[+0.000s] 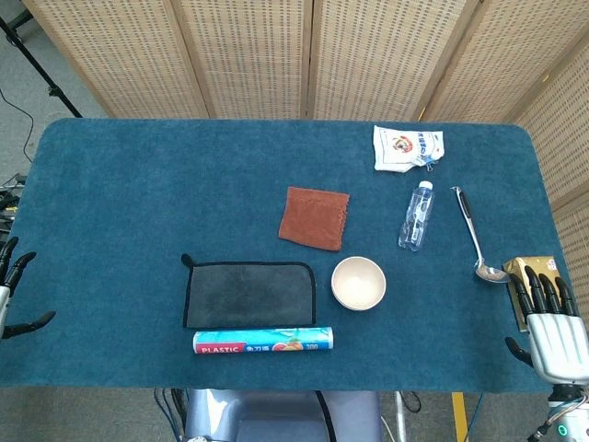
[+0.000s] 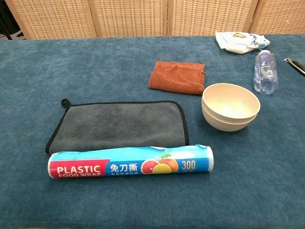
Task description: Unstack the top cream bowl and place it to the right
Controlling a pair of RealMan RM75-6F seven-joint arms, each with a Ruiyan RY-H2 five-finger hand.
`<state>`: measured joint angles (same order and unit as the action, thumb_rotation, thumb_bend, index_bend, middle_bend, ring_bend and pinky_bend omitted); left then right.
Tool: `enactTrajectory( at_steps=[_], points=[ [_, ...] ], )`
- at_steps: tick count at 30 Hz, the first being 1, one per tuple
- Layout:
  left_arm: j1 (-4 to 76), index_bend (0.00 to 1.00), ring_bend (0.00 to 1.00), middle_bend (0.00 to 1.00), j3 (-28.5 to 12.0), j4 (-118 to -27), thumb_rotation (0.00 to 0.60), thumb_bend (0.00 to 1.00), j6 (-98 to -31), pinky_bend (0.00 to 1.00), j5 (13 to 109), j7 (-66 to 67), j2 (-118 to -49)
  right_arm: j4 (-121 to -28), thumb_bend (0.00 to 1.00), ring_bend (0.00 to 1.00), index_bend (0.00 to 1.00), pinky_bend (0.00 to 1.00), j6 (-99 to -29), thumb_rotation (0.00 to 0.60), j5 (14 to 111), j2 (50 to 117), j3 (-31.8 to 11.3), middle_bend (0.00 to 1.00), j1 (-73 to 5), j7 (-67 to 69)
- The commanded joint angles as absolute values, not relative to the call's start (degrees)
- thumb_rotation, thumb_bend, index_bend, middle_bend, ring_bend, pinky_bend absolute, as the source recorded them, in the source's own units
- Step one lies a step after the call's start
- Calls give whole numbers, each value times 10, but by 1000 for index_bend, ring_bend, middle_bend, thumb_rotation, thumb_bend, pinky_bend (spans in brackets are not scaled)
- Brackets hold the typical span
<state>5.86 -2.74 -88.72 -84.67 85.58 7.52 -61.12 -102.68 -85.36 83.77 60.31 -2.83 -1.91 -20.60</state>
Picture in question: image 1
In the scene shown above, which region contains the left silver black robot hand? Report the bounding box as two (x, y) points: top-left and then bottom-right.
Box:
(0, 237), (57, 341)

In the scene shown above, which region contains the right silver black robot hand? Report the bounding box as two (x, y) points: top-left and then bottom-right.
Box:
(504, 265), (589, 386)

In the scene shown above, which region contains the gold cardboard box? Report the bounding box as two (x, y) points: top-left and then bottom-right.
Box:
(502, 255), (558, 332)

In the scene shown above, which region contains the metal ladle with black grip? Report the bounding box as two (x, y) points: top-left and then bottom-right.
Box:
(449, 185), (512, 284)

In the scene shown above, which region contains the woven rattan screen panel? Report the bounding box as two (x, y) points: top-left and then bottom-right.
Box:
(551, 195), (589, 323)
(513, 43), (589, 211)
(419, 0), (589, 124)
(170, 0), (316, 121)
(306, 0), (484, 122)
(21, 0), (214, 120)

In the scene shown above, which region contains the yellow table leg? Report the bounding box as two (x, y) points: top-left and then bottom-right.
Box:
(451, 391), (468, 442)

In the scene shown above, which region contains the blue plush table cover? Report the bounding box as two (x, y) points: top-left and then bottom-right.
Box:
(0, 118), (582, 393)

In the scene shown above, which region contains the white metal table leg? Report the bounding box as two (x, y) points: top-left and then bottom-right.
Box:
(394, 390), (409, 442)

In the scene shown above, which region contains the clear plastic water bottle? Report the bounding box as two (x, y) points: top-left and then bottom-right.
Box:
(398, 180), (435, 253)

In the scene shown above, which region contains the black tripod stand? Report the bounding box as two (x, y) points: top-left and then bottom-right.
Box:
(0, 16), (84, 119)

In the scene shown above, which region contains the grey cloth with black trim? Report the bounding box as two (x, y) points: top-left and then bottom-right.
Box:
(180, 252), (318, 330)

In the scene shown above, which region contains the white printed plastic bag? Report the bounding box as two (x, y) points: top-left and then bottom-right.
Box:
(372, 124), (446, 174)

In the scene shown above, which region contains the blue plastic food wrap roll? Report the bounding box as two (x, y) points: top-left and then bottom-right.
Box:
(192, 326), (335, 355)

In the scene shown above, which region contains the rust orange folded cloth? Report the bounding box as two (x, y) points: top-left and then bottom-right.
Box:
(278, 186), (351, 253)

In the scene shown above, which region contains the blue-grey robot torso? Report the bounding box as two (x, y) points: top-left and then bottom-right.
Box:
(183, 389), (383, 442)

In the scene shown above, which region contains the black equipment with cables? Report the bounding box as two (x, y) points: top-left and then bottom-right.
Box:
(0, 172), (28, 240)

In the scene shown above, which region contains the black cable bundle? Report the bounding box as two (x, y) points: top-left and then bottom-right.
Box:
(154, 389), (188, 442)

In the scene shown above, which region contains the black torso cable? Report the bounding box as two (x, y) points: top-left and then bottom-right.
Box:
(315, 390), (335, 442)

